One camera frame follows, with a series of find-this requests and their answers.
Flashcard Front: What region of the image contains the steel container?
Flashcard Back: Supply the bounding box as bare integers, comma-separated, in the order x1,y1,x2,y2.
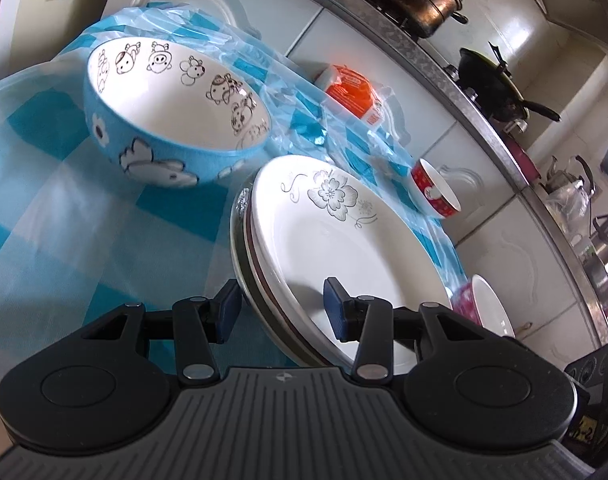
586,215,608,281

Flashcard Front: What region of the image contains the red patterned bowl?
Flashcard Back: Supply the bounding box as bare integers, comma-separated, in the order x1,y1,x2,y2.
410,158,462,219

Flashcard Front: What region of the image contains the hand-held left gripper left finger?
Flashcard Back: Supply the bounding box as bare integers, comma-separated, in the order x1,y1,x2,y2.
81,279,242,386

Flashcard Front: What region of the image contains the clear plastic bag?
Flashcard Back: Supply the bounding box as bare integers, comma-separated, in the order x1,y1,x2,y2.
544,182,592,241

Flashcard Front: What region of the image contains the black gas stove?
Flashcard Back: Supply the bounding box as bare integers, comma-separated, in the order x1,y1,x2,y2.
356,0,530,136

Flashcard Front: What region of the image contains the white cabinet door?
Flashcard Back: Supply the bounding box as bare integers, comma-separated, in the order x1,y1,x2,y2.
289,7,480,161
101,0,320,56
419,120,530,251
454,195,608,361

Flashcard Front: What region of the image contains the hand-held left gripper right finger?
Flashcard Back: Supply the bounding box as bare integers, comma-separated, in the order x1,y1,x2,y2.
323,276,485,386

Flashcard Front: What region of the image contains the blue cartoon bowl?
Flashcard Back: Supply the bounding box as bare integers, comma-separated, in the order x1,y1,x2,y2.
81,37,274,188

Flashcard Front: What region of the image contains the orange tissue packet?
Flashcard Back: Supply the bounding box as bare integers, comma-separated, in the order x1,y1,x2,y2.
316,63,395,128

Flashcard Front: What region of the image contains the blue white checked plastic tablecloth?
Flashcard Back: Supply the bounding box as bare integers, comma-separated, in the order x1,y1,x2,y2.
0,2,470,371

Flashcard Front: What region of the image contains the red pot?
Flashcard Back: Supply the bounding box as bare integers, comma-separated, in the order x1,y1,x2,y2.
506,135,542,181

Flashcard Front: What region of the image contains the black wok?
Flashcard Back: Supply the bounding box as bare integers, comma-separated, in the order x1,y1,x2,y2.
456,42,562,123

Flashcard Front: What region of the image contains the white plate grey flower print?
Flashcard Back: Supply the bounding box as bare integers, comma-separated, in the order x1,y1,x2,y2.
250,156,452,366

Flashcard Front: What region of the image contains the steel kettle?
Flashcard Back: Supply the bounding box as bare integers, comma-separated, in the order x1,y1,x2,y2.
541,155,597,196

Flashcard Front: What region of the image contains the pink dotted bowl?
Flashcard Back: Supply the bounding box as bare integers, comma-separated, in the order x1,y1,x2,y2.
451,274,516,341

